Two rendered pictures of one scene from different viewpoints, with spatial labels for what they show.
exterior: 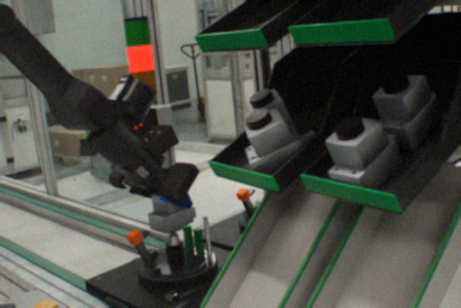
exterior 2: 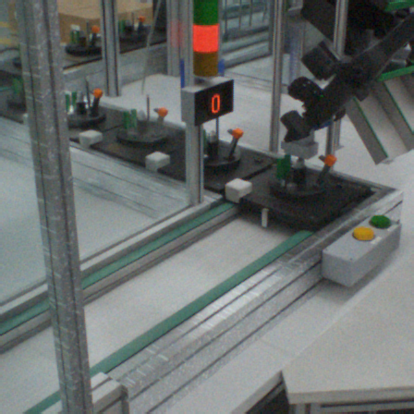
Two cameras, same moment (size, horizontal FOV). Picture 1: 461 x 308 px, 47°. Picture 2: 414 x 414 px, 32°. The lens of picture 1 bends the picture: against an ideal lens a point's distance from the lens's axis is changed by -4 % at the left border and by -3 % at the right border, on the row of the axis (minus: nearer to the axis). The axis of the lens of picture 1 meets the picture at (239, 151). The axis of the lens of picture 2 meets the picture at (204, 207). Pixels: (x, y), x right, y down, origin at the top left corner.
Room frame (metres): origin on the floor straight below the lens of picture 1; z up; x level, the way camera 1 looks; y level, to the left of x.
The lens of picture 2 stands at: (1.23, 1.60, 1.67)
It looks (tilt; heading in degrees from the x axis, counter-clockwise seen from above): 27 degrees down; 265
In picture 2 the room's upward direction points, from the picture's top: straight up
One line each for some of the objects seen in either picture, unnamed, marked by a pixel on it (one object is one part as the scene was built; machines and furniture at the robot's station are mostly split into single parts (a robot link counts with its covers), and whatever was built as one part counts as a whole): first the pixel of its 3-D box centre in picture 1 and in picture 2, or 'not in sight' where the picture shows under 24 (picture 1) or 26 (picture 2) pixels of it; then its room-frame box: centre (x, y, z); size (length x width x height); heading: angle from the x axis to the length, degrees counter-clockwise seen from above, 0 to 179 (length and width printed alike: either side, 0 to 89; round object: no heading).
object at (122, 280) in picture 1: (178, 277); (298, 192); (0.89, 0.13, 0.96); 0.24 x 0.24 x 0.02; 45
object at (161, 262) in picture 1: (177, 267); (298, 185); (0.89, 0.13, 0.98); 0.14 x 0.14 x 0.02
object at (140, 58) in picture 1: (140, 58); (205, 36); (1.11, 0.18, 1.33); 0.05 x 0.05 x 0.05
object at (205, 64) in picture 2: (143, 83); (205, 61); (1.11, 0.18, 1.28); 0.05 x 0.05 x 0.05
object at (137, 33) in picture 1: (137, 32); (205, 11); (1.11, 0.18, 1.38); 0.05 x 0.05 x 0.05
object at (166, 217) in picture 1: (174, 204); (298, 138); (0.89, 0.12, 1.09); 0.08 x 0.04 x 0.07; 135
